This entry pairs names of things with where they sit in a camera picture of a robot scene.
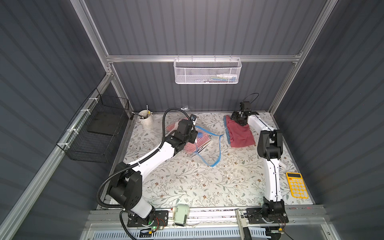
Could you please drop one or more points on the white cup with tools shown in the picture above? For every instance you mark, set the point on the white cup with tools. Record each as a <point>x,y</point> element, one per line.
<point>145,118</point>

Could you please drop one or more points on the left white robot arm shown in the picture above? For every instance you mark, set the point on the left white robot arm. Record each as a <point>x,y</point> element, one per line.
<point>126,188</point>

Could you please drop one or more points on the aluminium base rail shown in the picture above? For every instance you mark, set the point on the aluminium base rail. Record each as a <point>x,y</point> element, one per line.
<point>305,222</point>

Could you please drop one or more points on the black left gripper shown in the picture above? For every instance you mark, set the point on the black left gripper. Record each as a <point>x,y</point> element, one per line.
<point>191,136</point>

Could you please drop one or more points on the small green white box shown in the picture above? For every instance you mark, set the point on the small green white box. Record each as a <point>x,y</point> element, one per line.
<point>180,214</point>

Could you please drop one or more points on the yellow calculator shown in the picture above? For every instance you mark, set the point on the yellow calculator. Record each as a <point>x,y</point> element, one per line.
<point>297,186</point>

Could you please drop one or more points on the white stapler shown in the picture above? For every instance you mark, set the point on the white stapler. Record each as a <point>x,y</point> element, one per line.
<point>282,165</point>

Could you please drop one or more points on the striped folded garment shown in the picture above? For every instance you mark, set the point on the striped folded garment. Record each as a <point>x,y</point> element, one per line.
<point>201,141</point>

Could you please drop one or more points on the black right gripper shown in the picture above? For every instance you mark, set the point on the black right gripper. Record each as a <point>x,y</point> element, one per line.
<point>238,118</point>

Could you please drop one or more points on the white wire basket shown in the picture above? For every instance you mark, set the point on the white wire basket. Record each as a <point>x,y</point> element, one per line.
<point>207,71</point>

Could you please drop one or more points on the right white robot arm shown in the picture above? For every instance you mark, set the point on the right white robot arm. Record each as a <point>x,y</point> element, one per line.
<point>270,148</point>

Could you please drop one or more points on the red ribbed garment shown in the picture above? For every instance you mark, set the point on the red ribbed garment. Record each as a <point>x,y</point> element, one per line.
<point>240,136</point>

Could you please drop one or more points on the black wire basket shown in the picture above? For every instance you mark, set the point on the black wire basket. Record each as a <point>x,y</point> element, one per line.
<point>97,133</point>

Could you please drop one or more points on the blue tank top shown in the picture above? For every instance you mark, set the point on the blue tank top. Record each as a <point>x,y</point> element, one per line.
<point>226,129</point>

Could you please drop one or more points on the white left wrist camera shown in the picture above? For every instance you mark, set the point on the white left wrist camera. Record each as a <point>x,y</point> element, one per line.
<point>193,118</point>

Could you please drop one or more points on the clear vacuum bag blue zip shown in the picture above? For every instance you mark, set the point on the clear vacuum bag blue zip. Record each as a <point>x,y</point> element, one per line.
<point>209,155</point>

